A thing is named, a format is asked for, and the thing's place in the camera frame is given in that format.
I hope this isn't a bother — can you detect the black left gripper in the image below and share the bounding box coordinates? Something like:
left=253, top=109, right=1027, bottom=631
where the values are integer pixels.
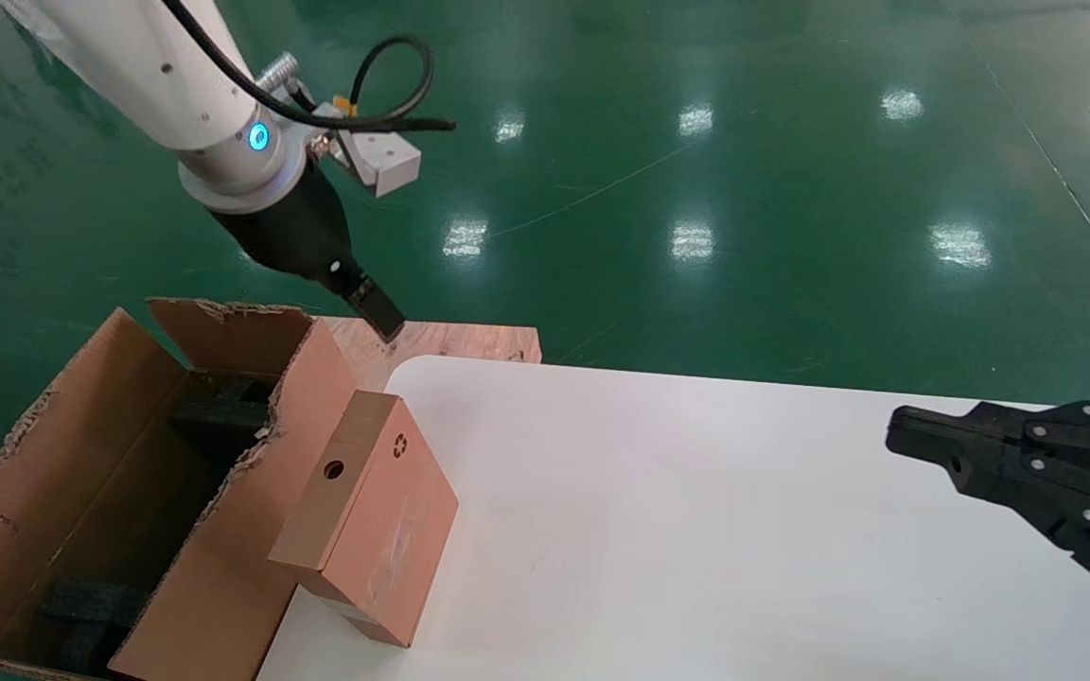
left=209, top=161, right=406, bottom=343

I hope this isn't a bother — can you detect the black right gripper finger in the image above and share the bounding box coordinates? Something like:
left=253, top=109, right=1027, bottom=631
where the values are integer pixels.
left=944, top=445, right=1090, bottom=616
left=886, top=386, right=1090, bottom=485

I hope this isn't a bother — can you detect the small cardboard box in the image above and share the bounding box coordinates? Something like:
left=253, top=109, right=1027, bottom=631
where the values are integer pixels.
left=269, top=390, right=459, bottom=649

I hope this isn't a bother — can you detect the large open cardboard box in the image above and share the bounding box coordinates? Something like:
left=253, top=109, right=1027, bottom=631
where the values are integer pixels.
left=0, top=298, right=376, bottom=681

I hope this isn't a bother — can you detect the wooden pallet board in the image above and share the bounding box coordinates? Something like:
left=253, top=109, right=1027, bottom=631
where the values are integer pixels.
left=318, top=317, right=543, bottom=393

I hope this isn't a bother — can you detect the black foam block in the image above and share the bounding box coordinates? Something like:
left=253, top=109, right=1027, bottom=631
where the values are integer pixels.
left=39, top=579, right=154, bottom=677
left=169, top=372, right=278, bottom=450

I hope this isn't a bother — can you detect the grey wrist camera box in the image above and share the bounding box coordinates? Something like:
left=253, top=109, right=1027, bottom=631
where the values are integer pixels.
left=332, top=128, right=422, bottom=199

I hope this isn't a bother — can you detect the silver camera mount bracket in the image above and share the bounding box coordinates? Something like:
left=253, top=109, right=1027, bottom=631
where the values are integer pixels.
left=256, top=52, right=366, bottom=183

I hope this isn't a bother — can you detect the short black looped cable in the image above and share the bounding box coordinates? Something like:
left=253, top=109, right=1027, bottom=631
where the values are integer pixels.
left=294, top=80, right=457, bottom=133

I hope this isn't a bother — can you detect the black cable with yellow connector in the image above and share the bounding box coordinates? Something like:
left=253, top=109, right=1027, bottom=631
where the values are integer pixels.
left=162, top=0, right=435, bottom=133

